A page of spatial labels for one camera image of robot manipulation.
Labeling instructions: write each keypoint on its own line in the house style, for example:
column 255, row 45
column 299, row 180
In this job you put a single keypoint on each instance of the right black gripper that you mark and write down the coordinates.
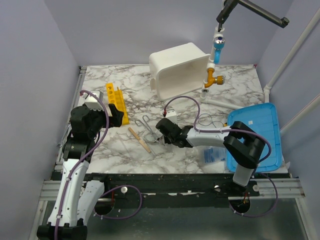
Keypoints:
column 167, row 140

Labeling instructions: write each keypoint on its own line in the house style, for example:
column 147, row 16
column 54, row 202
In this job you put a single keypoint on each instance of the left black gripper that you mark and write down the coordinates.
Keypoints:
column 115, row 120

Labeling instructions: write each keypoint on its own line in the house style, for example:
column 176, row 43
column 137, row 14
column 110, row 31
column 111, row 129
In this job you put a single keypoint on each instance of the round watch glass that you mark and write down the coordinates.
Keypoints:
column 151, row 138

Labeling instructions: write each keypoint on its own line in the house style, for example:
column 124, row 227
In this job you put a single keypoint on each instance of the yellow test tube rack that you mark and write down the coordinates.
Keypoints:
column 115, row 96

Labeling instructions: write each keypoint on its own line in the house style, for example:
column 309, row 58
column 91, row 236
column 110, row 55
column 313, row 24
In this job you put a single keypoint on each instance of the white plastic tub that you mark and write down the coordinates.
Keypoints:
column 177, row 70

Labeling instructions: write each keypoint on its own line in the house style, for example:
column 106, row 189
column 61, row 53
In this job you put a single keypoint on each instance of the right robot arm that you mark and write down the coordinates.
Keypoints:
column 246, row 146

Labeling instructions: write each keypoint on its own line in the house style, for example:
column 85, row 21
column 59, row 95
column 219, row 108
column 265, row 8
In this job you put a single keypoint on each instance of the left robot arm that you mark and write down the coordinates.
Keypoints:
column 69, row 217

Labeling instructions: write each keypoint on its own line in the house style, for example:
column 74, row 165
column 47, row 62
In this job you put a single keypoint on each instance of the wooden stick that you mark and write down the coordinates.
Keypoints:
column 140, row 140

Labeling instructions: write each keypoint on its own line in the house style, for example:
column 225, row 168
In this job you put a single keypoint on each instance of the glass stirring rod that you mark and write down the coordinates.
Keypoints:
column 150, row 147

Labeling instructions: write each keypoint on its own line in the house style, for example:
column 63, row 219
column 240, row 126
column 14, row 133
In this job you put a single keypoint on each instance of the bag of blue pipettes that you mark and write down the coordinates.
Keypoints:
column 211, row 155

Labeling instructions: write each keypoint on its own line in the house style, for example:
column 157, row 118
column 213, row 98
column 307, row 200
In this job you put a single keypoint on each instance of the blue plastic tray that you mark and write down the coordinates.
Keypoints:
column 263, row 119

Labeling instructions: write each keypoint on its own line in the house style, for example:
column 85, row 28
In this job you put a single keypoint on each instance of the faucet pipe assembly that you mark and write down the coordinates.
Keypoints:
column 218, row 44

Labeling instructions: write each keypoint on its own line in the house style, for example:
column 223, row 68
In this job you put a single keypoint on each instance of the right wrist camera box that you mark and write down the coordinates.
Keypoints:
column 171, row 115

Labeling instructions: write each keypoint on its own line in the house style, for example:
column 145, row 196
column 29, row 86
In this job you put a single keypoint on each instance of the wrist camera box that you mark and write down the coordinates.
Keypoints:
column 171, row 115
column 92, row 103

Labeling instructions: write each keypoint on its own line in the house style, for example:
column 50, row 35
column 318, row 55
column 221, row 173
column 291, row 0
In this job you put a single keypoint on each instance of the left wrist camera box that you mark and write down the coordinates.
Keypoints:
column 92, row 103

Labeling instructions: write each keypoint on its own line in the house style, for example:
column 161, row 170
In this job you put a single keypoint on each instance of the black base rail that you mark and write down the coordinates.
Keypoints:
column 155, row 191

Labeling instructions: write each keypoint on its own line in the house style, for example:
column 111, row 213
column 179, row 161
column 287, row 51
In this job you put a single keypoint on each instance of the white wall pipe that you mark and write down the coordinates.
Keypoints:
column 267, row 89

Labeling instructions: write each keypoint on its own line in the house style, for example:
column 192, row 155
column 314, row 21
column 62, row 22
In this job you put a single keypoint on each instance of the black overhead camera arm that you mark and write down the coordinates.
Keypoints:
column 229, row 5

